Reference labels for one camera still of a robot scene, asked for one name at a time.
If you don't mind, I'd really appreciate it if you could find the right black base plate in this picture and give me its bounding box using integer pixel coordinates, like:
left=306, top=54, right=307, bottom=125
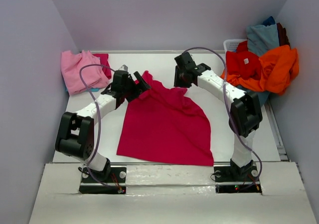
left=210, top=165, right=262, bottom=194

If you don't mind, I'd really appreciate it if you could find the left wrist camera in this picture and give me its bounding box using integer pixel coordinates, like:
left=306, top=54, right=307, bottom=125
left=119, top=65, right=128, bottom=72

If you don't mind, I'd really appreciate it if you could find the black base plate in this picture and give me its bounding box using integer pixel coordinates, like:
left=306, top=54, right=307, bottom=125
left=78, top=165, right=127, bottom=195
left=210, top=165, right=262, bottom=194

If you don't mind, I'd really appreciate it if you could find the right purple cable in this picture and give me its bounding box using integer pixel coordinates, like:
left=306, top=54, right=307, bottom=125
left=181, top=47, right=263, bottom=192

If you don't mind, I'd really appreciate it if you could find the light blue t shirt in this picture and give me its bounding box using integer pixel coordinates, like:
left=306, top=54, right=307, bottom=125
left=246, top=24, right=280, bottom=57

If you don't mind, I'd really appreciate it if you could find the dark maroon t shirt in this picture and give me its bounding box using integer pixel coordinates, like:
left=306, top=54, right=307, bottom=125
left=277, top=23, right=290, bottom=46

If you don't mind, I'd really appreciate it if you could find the white plastic basket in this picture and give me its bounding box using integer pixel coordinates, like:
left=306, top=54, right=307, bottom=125
left=223, top=39, right=247, bottom=53

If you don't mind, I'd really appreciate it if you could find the magenta folded t shirt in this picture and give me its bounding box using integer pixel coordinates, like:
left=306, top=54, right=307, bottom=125
left=93, top=53, right=112, bottom=80

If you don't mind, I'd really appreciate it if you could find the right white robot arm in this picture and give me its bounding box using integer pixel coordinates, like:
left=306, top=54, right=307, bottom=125
left=174, top=51, right=263, bottom=182

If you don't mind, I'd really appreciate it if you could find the pink folded t shirt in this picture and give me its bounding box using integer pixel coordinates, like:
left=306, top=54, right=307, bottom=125
left=60, top=50, right=110, bottom=96

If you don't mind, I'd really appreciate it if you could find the royal blue t shirt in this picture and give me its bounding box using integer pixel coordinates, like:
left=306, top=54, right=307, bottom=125
left=262, top=16, right=276, bottom=26

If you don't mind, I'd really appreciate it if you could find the orange t shirt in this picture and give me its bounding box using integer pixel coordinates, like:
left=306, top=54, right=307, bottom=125
left=221, top=45, right=299, bottom=95

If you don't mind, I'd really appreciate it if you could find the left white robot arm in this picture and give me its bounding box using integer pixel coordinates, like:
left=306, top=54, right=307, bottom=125
left=55, top=70, right=151, bottom=182

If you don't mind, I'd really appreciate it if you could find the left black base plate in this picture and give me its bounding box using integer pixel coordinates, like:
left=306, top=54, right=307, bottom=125
left=78, top=165, right=127, bottom=195

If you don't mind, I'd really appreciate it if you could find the red t shirt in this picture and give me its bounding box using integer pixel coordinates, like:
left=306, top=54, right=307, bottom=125
left=226, top=41, right=261, bottom=80

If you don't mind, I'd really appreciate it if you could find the crimson t shirt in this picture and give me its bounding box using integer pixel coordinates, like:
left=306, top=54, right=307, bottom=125
left=117, top=71, right=214, bottom=166

